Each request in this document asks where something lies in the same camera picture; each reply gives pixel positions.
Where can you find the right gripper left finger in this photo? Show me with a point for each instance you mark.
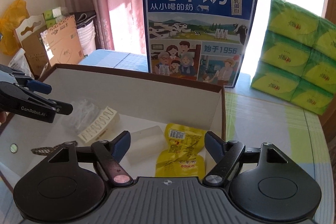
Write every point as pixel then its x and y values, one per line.
pixel 107 156

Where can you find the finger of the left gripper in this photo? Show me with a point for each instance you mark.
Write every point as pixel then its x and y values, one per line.
pixel 18 77
pixel 58 107

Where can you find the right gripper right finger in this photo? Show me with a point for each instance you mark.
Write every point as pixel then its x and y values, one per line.
pixel 227 156

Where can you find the clear bag of floss picks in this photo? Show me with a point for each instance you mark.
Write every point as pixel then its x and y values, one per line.
pixel 84 112

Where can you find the beige hair comb clip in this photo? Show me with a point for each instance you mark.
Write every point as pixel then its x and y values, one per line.
pixel 100 127

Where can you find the yellow snack packet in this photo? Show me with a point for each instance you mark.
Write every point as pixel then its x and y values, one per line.
pixel 181 158

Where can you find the black hair claw clip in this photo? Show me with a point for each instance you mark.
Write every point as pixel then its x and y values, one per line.
pixel 45 151

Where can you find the crumpled clear plastic bag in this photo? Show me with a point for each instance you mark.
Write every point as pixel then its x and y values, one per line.
pixel 19 62

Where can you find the yellow plastic bag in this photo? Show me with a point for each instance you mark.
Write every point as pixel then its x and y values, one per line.
pixel 11 19

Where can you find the checkered tablecloth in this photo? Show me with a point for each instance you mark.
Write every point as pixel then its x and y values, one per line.
pixel 144 100

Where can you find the brown cardboard boxes stack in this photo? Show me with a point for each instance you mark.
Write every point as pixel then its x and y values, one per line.
pixel 44 47

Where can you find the white stacked buckets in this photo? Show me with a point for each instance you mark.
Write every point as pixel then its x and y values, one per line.
pixel 85 24

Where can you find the green tissue pack bundle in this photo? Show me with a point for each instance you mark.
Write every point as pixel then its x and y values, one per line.
pixel 297 61

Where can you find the blue milk carton box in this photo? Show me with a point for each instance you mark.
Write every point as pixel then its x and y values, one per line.
pixel 201 40

